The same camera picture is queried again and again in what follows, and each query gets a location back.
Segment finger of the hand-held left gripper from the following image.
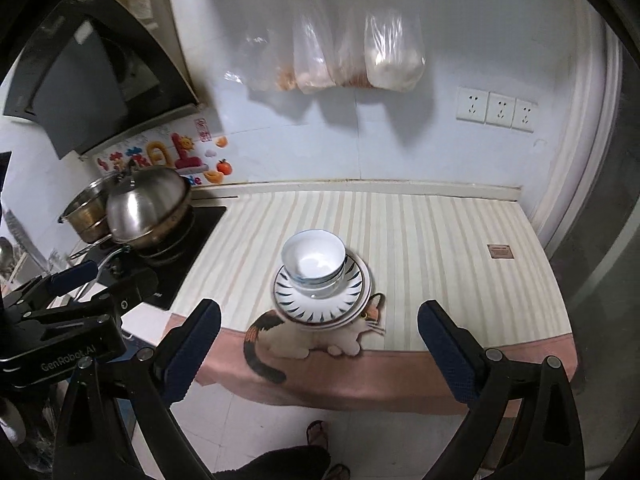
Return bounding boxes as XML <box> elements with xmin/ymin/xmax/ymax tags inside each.
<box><xmin>97</xmin><ymin>266</ymin><xmax>160</xmax><ymax>313</ymax></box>
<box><xmin>46</xmin><ymin>260</ymin><xmax>100</xmax><ymax>298</ymax></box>

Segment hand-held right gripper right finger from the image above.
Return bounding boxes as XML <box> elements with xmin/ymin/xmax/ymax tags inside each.
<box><xmin>417</xmin><ymin>300</ymin><xmax>587</xmax><ymax>480</ymax></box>

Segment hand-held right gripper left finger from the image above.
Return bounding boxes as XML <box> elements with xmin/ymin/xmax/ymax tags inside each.
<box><xmin>52</xmin><ymin>298</ymin><xmax>222</xmax><ymax>480</ymax></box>

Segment white dark-rimmed deep plate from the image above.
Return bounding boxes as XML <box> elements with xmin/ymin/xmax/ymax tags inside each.
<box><xmin>281</xmin><ymin>259</ymin><xmax>374</xmax><ymax>331</ymax></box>

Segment white plate blue leaf pattern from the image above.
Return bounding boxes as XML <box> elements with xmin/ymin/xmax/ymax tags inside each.
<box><xmin>272</xmin><ymin>254</ymin><xmax>366</xmax><ymax>323</ymax></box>

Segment white bowl blue print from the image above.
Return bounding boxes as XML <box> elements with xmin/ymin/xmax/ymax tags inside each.
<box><xmin>280</xmin><ymin>229</ymin><xmax>348</xmax><ymax>284</ymax></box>

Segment steel stock pot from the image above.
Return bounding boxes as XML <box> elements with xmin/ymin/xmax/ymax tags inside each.
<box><xmin>59</xmin><ymin>172</ymin><xmax>132</xmax><ymax>244</ymax></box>

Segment domed steel pot lid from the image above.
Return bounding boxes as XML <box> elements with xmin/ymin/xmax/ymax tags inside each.
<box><xmin>105</xmin><ymin>165</ymin><xmax>194</xmax><ymax>243</ymax></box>

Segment black glass cooktop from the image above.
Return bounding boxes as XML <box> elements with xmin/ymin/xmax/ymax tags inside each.
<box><xmin>75</xmin><ymin>202</ymin><xmax>229</xmax><ymax>311</ymax></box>

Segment striped cat-print tablecloth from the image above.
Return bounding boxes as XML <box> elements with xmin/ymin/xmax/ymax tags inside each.
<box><xmin>162</xmin><ymin>180</ymin><xmax>577</xmax><ymax>417</ymax></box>

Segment person's dark trouser leg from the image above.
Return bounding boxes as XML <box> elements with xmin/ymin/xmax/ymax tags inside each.
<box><xmin>219</xmin><ymin>443</ymin><xmax>332</xmax><ymax>480</ymax></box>

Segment person's foot in sandal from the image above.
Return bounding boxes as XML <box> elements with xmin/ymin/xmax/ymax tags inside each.
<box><xmin>305</xmin><ymin>419</ymin><xmax>331</xmax><ymax>449</ymax></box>

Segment black range hood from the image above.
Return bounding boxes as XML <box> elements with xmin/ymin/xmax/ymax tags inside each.
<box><xmin>2</xmin><ymin>0</ymin><xmax>199</xmax><ymax>157</ymax></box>

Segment empty clear plastic bag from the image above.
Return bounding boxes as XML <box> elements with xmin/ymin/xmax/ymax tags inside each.
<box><xmin>224</xmin><ymin>30</ymin><xmax>297</xmax><ymax>94</ymax></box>

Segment plastic bag white contents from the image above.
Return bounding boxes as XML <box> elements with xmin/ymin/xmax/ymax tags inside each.
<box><xmin>363</xmin><ymin>9</ymin><xmax>428</xmax><ymax>94</ymax></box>

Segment plastic bag red contents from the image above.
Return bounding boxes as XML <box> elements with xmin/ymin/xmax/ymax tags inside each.
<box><xmin>331</xmin><ymin>7</ymin><xmax>375</xmax><ymax>89</ymax></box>

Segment tall clear plastic bag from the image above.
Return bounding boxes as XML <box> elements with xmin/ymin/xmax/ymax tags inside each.
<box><xmin>291</xmin><ymin>0</ymin><xmax>340</xmax><ymax>96</ymax></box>

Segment colourful cartoon wall sticker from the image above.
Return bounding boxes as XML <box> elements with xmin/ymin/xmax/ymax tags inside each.
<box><xmin>96</xmin><ymin>131</ymin><xmax>210</xmax><ymax>175</ymax></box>

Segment white wall socket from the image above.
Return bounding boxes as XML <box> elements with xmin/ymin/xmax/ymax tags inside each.
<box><xmin>485</xmin><ymin>91</ymin><xmax>516</xmax><ymax>129</ymax></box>
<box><xmin>510</xmin><ymin>98</ymin><xmax>537</xmax><ymax>134</ymax></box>
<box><xmin>455</xmin><ymin>85</ymin><xmax>490</xmax><ymax>125</ymax></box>

